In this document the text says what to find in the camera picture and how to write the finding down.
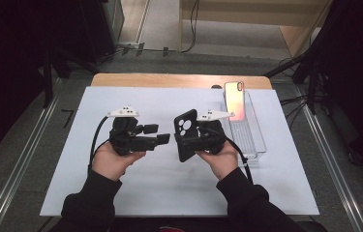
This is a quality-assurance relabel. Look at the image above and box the black metal stand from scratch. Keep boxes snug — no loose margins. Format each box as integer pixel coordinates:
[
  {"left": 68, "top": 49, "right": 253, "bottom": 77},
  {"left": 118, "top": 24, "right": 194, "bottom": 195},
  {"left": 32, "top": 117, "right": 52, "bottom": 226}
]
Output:
[
  {"left": 41, "top": 44, "right": 102, "bottom": 109},
  {"left": 263, "top": 47, "right": 319, "bottom": 114}
]

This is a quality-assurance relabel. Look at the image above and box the wooden table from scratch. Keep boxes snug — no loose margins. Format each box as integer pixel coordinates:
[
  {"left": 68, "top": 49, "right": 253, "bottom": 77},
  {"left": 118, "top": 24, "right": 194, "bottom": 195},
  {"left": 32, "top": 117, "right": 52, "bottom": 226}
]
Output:
[{"left": 90, "top": 72, "right": 273, "bottom": 91}]

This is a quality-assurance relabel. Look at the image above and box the floor cable with clips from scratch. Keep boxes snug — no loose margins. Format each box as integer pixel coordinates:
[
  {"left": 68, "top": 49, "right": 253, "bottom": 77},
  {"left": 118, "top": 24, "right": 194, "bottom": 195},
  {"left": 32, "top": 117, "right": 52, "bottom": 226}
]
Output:
[{"left": 115, "top": 43, "right": 184, "bottom": 58}]

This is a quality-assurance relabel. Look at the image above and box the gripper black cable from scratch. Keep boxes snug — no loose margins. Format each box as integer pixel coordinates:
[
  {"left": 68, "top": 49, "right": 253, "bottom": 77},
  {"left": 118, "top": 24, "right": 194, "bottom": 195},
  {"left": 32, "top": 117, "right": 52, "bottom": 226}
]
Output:
[
  {"left": 226, "top": 136, "right": 255, "bottom": 186},
  {"left": 87, "top": 115, "right": 110, "bottom": 172}
]

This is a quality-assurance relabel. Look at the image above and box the person's right hand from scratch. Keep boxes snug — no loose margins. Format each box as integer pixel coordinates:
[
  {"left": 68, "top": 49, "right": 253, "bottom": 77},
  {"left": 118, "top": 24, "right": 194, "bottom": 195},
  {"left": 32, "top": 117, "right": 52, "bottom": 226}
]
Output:
[{"left": 197, "top": 139, "right": 240, "bottom": 182}]

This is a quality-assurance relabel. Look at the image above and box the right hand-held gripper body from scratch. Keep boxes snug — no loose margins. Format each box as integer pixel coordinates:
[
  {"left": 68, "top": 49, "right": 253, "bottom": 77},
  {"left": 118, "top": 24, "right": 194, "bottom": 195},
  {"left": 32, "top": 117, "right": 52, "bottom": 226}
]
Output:
[{"left": 197, "top": 109, "right": 236, "bottom": 155}]

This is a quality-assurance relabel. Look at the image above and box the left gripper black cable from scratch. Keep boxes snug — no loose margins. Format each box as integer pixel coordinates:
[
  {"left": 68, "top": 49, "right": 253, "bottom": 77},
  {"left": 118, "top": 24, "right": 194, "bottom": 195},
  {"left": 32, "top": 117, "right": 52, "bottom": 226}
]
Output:
[{"left": 87, "top": 115, "right": 110, "bottom": 172}]

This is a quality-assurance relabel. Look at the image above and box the iridescent phone case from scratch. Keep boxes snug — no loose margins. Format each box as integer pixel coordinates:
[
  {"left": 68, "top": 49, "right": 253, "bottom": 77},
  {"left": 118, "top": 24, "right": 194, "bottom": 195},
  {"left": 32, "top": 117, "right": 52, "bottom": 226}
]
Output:
[{"left": 224, "top": 80, "right": 247, "bottom": 122}]

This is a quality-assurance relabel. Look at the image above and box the red object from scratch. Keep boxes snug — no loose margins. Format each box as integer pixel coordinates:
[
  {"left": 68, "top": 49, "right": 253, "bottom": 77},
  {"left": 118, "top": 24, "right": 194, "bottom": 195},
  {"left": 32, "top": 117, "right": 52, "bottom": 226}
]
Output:
[{"left": 159, "top": 225, "right": 187, "bottom": 232}]

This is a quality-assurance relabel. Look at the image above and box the dark cabinet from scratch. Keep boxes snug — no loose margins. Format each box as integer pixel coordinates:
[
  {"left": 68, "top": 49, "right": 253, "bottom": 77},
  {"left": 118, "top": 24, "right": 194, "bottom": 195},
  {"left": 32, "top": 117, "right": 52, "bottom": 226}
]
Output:
[{"left": 77, "top": 0, "right": 126, "bottom": 64}]

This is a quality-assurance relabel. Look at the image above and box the black phone case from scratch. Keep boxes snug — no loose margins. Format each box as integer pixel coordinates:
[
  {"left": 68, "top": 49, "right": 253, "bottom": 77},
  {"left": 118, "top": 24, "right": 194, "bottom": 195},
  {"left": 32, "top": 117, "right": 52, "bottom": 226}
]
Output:
[{"left": 173, "top": 108, "right": 200, "bottom": 163}]

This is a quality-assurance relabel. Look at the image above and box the light wooden shelf unit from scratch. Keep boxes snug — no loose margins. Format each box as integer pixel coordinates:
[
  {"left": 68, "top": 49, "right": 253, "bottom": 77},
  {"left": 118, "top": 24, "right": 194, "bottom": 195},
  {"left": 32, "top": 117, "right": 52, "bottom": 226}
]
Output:
[{"left": 178, "top": 0, "right": 334, "bottom": 59}]

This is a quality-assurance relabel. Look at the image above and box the aluminium floor rail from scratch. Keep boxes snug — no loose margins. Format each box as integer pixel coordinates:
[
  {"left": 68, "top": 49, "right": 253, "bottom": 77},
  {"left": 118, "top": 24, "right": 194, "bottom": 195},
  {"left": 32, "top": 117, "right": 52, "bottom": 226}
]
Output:
[
  {"left": 0, "top": 78, "right": 61, "bottom": 232},
  {"left": 294, "top": 82, "right": 363, "bottom": 232}
]

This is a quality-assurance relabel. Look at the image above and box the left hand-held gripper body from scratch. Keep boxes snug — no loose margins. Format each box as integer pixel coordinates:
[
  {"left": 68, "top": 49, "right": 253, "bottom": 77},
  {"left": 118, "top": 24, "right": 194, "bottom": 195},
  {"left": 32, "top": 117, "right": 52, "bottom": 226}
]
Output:
[{"left": 106, "top": 104, "right": 159, "bottom": 157}]

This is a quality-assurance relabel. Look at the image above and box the person's dark clothing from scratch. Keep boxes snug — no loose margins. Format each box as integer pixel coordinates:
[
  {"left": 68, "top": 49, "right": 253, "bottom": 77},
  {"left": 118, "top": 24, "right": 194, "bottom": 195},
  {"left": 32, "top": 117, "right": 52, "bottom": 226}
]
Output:
[{"left": 109, "top": 217, "right": 235, "bottom": 232}]

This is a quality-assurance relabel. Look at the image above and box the person's left hand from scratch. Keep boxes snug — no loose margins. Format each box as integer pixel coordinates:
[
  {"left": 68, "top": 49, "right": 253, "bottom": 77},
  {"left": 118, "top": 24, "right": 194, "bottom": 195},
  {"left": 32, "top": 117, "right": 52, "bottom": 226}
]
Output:
[{"left": 91, "top": 141, "right": 147, "bottom": 182}]

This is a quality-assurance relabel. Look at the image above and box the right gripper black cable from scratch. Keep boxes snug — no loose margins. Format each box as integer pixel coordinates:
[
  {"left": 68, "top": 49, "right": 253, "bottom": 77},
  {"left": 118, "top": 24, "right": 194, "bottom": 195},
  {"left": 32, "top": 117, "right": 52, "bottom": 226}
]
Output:
[{"left": 226, "top": 136, "right": 255, "bottom": 186}]

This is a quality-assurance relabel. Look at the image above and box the black hanging cable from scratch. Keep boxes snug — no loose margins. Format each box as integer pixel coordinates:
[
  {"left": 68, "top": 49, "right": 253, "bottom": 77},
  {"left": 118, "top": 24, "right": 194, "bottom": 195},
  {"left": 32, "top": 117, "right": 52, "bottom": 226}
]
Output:
[{"left": 182, "top": 0, "right": 201, "bottom": 54}]

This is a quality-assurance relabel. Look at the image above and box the clear plastic ribbed tray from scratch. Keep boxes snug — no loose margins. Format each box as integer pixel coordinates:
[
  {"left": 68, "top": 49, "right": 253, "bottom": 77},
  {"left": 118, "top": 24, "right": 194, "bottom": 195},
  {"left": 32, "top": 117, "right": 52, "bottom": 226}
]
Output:
[{"left": 220, "top": 90, "right": 268, "bottom": 163}]

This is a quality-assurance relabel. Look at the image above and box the black floor cables bundle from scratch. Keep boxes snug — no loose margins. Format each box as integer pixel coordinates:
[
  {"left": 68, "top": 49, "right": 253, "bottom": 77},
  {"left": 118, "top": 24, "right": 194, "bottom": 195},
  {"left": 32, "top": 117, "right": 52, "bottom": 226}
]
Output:
[{"left": 280, "top": 94, "right": 310, "bottom": 131}]

